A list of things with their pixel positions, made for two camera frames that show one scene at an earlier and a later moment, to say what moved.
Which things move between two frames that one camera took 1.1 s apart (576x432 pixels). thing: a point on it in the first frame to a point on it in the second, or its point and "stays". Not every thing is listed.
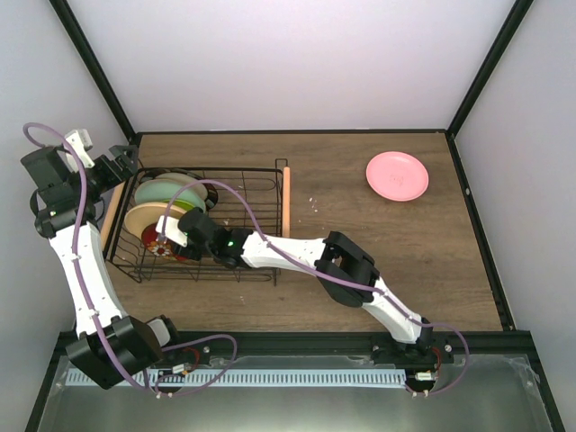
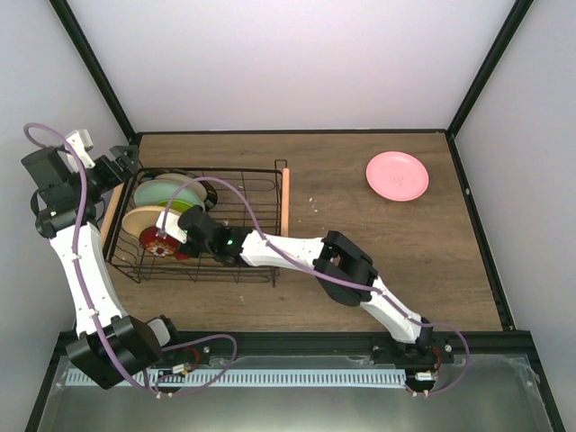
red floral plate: [151, 239] stays
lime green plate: [193, 200] to [177, 206]
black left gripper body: [112, 179] stays
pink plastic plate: [396, 175] stays
